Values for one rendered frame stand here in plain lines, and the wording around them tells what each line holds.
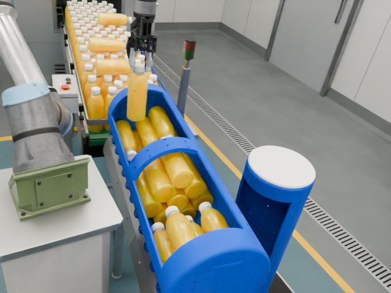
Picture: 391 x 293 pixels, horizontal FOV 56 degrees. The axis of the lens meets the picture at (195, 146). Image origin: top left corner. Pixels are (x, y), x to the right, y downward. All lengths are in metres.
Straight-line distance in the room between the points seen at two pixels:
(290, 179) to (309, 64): 3.83
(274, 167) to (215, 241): 0.70
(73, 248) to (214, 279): 0.38
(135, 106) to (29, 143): 0.52
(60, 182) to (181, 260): 0.36
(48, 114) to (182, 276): 0.52
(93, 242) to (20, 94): 0.43
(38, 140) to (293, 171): 0.97
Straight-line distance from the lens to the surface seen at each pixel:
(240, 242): 0.90
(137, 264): 1.29
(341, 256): 2.84
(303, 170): 1.56
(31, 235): 1.00
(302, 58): 5.31
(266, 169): 1.50
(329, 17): 5.03
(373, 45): 4.70
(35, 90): 1.03
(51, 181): 0.98
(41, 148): 0.98
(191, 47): 2.02
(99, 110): 1.74
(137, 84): 1.36
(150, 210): 1.19
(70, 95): 1.72
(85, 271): 1.15
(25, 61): 1.22
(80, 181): 1.02
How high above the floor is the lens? 1.88
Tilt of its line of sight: 34 degrees down
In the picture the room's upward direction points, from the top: 10 degrees clockwise
